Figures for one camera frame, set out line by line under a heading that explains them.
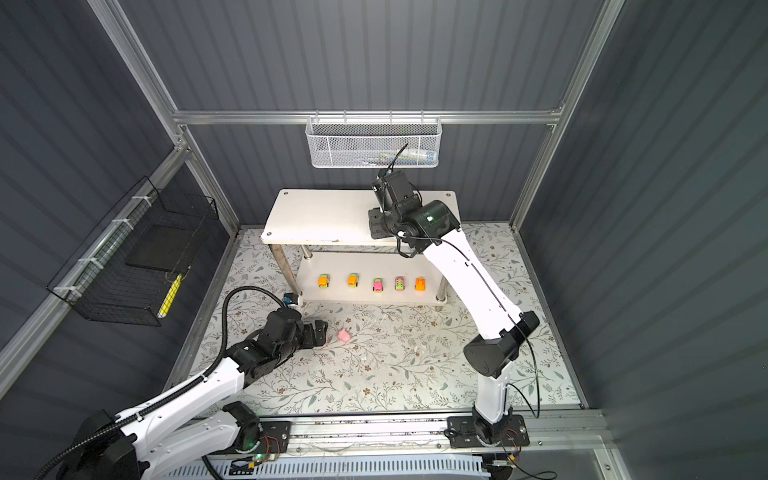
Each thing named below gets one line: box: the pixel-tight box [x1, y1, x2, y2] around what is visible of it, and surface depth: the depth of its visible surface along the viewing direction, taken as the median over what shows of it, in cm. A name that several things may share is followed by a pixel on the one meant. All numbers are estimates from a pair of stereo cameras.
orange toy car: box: [414, 277, 427, 292], surface depth 96 cm
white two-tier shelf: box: [260, 189, 447, 305], surface depth 94 cm
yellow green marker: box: [157, 273, 183, 318], surface depth 69 cm
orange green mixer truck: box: [318, 274, 330, 289], surface depth 96 cm
